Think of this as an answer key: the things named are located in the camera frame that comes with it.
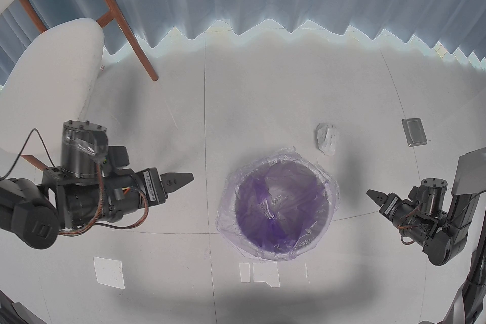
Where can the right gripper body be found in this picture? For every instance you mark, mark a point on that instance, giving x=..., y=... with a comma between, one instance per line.
x=398, y=210

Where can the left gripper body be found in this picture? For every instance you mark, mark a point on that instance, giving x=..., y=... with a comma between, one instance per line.
x=133, y=193

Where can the purple plastic bag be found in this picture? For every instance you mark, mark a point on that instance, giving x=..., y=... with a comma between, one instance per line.
x=281, y=208

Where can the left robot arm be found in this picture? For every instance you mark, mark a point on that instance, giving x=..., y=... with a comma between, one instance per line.
x=34, y=216

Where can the white trash bin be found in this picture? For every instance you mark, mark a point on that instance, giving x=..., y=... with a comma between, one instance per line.
x=288, y=252

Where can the crumpled white paper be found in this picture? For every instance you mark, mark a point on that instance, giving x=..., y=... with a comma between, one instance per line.
x=326, y=138

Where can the white cushioned wooden chair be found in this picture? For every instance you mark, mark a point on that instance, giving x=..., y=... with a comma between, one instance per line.
x=49, y=79

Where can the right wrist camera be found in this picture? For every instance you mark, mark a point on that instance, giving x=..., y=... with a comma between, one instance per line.
x=414, y=194

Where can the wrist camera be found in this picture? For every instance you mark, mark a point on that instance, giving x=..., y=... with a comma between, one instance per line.
x=414, y=194
x=118, y=159

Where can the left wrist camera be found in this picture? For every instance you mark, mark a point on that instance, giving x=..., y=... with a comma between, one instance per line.
x=118, y=159

